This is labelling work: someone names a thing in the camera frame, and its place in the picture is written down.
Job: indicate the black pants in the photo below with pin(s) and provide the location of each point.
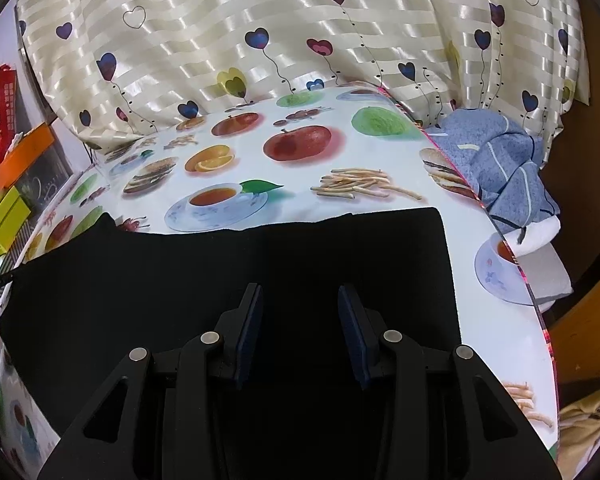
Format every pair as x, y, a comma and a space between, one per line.
300, 413

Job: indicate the fruit print tablecloth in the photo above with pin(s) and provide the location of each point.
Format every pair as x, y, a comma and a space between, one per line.
305, 158

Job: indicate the white folded cloth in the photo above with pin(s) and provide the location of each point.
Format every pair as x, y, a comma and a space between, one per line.
531, 238

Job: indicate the yellow patterned fabric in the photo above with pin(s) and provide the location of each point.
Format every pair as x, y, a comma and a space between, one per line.
578, 453

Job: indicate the yellow-green box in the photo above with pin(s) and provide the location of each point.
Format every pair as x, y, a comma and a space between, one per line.
13, 213

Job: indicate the cream heart pattern curtain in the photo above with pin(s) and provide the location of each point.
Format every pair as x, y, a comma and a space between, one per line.
116, 70

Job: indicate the orange box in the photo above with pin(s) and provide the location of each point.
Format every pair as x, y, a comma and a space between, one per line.
25, 154

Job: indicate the blue striped cloth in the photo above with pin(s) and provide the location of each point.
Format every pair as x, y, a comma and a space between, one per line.
500, 162

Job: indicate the wooden furniture panel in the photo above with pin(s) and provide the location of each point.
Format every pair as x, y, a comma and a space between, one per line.
573, 176

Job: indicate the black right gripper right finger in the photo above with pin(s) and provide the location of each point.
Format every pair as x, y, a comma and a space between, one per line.
451, 418

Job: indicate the red carton box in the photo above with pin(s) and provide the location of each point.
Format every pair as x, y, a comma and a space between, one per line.
8, 94

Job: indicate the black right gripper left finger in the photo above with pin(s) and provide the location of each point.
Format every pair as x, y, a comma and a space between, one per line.
149, 418

